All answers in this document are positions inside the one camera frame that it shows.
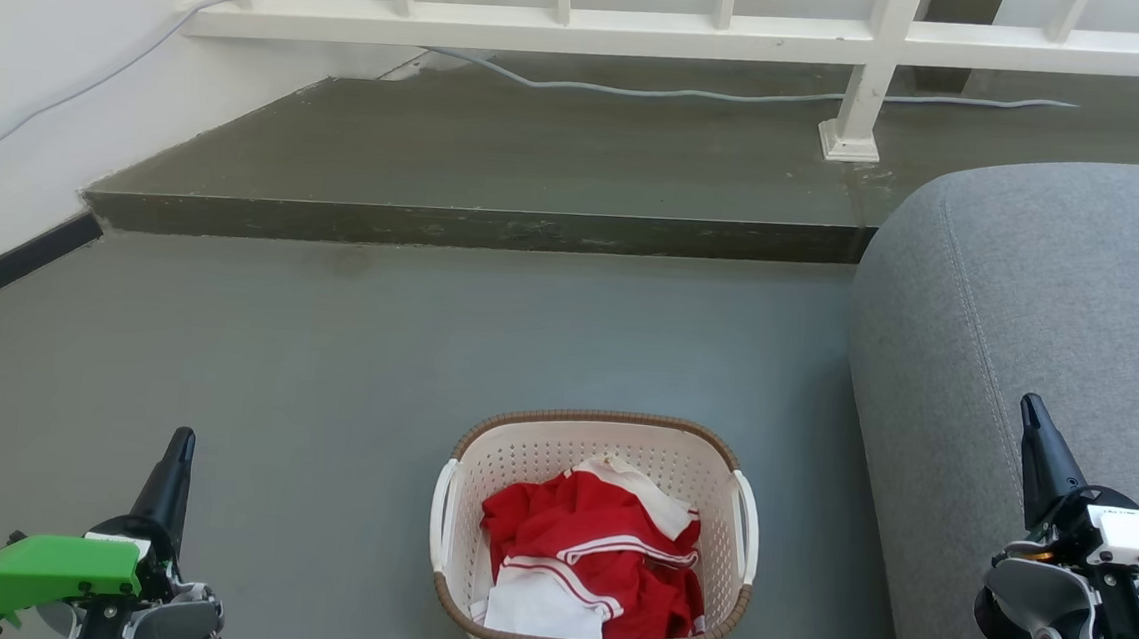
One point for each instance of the white railing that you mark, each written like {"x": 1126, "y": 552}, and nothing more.
{"x": 549, "y": 32}

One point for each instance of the dark brown post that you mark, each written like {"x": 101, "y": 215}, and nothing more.
{"x": 947, "y": 77}

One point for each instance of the red and white garment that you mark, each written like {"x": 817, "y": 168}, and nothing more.
{"x": 594, "y": 537}

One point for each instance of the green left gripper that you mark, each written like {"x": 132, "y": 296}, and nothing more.
{"x": 51, "y": 569}

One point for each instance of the cream perforated plastic laundry basket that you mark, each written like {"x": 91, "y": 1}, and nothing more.
{"x": 540, "y": 458}

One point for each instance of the grey fabric sofa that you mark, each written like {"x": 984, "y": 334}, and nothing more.
{"x": 1062, "y": 294}

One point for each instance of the black baseboard strip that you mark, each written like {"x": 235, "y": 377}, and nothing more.
{"x": 7, "y": 265}

